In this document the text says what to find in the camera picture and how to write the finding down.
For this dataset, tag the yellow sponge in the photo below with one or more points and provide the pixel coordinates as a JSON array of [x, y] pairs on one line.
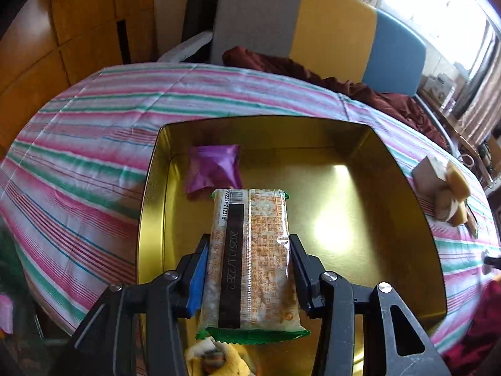
[[450, 209], [458, 180]]

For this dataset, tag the grey bed rail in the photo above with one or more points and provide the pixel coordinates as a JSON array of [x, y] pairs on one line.
[[434, 121]]

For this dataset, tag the cracker packet with green edges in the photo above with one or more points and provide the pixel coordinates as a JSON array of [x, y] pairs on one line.
[[258, 266]]

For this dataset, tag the gold metal tin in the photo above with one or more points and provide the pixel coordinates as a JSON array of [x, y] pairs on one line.
[[352, 211]]

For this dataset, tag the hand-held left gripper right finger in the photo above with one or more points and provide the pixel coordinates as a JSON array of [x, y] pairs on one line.
[[301, 278]]

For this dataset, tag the pink plastic object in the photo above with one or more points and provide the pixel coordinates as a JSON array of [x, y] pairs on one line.
[[6, 313]]

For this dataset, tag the wooden wardrobe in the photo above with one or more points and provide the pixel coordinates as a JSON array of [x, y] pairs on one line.
[[86, 8]]

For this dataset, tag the maroon blanket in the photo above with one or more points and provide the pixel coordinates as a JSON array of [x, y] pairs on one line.
[[372, 98]]

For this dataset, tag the white cardboard box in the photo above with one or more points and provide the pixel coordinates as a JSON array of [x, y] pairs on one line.
[[440, 86]]

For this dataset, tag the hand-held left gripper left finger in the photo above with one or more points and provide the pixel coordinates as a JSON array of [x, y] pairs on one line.
[[197, 278]]

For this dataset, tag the red patterned clothing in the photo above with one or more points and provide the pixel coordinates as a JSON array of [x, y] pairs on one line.
[[477, 333]]

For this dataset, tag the beige curtain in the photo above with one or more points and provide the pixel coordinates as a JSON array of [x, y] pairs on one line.
[[485, 102]]

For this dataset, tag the white bed rail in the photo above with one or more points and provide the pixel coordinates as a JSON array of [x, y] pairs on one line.
[[184, 49]]

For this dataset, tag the striped bed sheet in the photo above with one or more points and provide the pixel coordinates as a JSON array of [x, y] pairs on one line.
[[98, 125]]

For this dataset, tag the yellow snack packet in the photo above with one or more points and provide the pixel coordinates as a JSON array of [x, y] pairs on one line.
[[231, 364]]

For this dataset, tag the tan wooden block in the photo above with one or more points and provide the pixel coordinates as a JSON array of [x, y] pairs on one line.
[[428, 178]]

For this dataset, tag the purple snack packet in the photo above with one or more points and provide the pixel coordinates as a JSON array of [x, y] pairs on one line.
[[213, 168]]

